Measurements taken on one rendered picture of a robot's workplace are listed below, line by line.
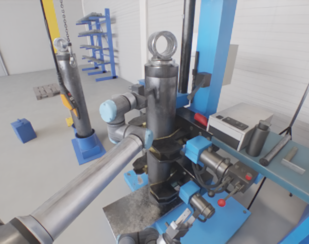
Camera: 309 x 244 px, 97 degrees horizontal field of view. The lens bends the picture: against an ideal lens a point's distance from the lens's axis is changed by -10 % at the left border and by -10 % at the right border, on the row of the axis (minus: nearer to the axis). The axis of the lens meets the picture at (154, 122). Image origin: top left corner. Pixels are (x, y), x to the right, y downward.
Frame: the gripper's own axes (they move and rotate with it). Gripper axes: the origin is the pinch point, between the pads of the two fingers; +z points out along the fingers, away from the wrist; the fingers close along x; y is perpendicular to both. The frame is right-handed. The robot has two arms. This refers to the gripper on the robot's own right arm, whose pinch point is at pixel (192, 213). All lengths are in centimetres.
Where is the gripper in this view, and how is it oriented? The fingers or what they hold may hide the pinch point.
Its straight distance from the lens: 85.5
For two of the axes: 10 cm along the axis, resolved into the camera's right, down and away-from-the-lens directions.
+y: -5.6, -4.1, 7.2
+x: 5.3, 4.8, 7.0
